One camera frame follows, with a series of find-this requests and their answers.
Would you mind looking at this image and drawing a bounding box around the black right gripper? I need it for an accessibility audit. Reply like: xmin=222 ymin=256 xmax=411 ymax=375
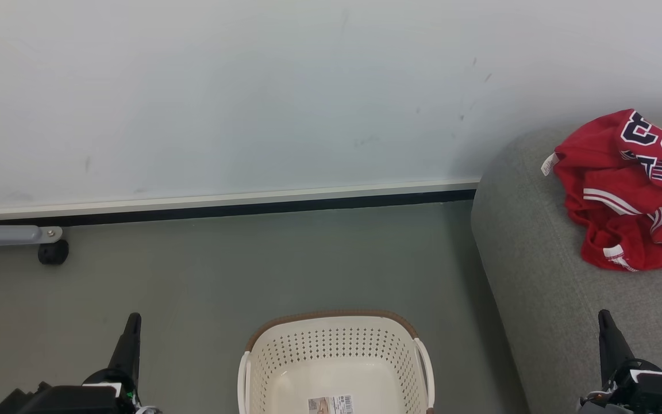
xmin=579 ymin=309 xmax=662 ymax=414

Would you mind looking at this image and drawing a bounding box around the white perforated laundry basket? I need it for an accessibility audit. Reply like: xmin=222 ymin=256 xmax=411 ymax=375
xmin=237 ymin=310 xmax=436 ymax=414

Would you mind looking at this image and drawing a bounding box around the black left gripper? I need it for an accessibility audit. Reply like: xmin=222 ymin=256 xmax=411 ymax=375
xmin=0 ymin=312 xmax=142 ymax=414

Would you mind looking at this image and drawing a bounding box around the white barcode label sticker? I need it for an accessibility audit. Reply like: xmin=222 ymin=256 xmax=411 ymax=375
xmin=307 ymin=394 xmax=355 ymax=414

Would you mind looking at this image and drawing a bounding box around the white and black baseboard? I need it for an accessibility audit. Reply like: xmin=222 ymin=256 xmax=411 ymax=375
xmin=0 ymin=178 xmax=481 ymax=226

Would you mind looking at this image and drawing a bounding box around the grey metal furniture leg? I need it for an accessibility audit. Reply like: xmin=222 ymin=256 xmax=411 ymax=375
xmin=0 ymin=214 xmax=63 ymax=249

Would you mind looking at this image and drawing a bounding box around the black caster wheel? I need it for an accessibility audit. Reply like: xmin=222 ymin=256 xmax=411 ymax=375
xmin=38 ymin=239 xmax=70 ymax=266

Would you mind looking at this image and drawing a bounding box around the red jersey navy number print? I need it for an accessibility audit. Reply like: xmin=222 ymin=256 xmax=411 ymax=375
xmin=541 ymin=109 xmax=662 ymax=231

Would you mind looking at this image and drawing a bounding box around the grey fabric sofa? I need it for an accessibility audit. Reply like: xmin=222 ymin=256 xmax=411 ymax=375
xmin=471 ymin=112 xmax=662 ymax=414

